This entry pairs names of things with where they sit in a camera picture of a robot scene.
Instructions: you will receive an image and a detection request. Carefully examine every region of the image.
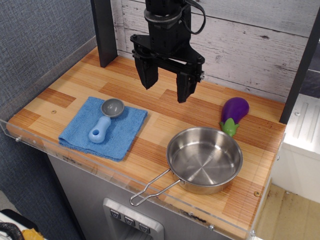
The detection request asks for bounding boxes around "black right upright post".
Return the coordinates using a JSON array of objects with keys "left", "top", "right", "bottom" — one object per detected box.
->
[{"left": 279, "top": 9, "right": 320, "bottom": 124}]

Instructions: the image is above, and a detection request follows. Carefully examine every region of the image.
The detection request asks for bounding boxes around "yellow object bottom left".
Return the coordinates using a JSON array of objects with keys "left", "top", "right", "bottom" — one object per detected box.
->
[{"left": 21, "top": 228, "right": 45, "bottom": 240}]

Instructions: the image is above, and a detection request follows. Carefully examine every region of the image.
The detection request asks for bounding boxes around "blue grey toy scoop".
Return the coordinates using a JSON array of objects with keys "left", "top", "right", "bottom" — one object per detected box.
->
[{"left": 88, "top": 98, "right": 125, "bottom": 144}]

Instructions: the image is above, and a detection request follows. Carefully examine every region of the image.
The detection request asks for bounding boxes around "purple toy eggplant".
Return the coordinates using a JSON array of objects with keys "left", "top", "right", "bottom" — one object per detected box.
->
[{"left": 219, "top": 97, "right": 250, "bottom": 137}]

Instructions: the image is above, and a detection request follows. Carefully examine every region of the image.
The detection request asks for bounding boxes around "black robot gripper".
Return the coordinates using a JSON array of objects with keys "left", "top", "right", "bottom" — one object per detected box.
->
[{"left": 130, "top": 14, "right": 206, "bottom": 103}]

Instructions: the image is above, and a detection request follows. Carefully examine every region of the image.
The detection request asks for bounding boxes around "silver steel pan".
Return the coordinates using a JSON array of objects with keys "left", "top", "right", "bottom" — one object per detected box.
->
[{"left": 129, "top": 126, "right": 244, "bottom": 207}]

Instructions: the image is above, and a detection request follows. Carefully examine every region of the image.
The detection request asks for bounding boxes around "grey cabinet with dispenser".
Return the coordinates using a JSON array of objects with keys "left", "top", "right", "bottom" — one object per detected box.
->
[{"left": 46, "top": 152, "right": 241, "bottom": 240}]

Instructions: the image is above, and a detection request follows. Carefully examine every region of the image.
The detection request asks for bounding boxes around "black upright post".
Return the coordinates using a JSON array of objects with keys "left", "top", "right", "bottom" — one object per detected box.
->
[
  {"left": 279, "top": 9, "right": 320, "bottom": 124},
  {"left": 90, "top": 0, "right": 118, "bottom": 68}
]

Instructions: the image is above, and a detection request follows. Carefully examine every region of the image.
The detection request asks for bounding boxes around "black left upright post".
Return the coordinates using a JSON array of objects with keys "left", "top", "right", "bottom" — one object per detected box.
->
[{"left": 90, "top": 0, "right": 118, "bottom": 68}]

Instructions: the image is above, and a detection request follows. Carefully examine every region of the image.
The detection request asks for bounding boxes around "white side counter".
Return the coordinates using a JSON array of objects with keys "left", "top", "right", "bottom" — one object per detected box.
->
[{"left": 270, "top": 94, "right": 320, "bottom": 203}]

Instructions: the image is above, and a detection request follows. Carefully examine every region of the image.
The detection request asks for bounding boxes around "clear acrylic table guard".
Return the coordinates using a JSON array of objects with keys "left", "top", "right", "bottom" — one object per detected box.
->
[{"left": 0, "top": 35, "right": 285, "bottom": 240}]

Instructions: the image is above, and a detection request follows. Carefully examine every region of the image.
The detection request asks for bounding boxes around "blue folded rag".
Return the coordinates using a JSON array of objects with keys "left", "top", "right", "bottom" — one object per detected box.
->
[{"left": 58, "top": 96, "right": 148, "bottom": 162}]

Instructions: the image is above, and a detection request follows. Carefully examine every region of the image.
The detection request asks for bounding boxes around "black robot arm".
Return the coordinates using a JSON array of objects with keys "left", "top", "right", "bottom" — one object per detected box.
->
[{"left": 130, "top": 0, "right": 205, "bottom": 103}]

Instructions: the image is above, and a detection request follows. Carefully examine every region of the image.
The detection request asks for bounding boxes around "black braided hose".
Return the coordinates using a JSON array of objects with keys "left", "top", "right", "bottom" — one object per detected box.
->
[{"left": 0, "top": 221, "right": 25, "bottom": 240}]

